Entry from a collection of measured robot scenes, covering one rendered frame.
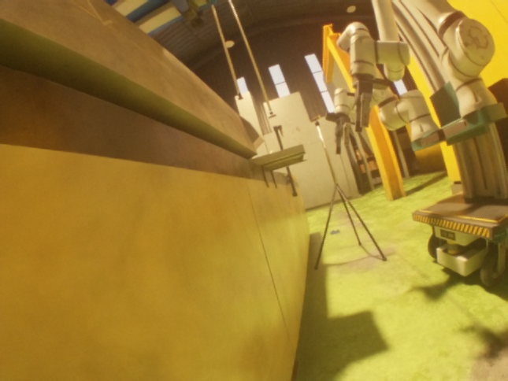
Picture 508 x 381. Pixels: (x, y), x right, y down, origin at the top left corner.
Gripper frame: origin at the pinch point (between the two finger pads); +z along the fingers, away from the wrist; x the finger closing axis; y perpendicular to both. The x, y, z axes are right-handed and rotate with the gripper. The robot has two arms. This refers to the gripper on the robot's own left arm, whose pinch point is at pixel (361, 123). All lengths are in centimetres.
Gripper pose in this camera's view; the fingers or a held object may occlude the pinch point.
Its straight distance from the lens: 77.8
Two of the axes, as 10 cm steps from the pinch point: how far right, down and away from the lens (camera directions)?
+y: -9.4, -1.4, 3.0
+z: -0.9, 9.8, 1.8
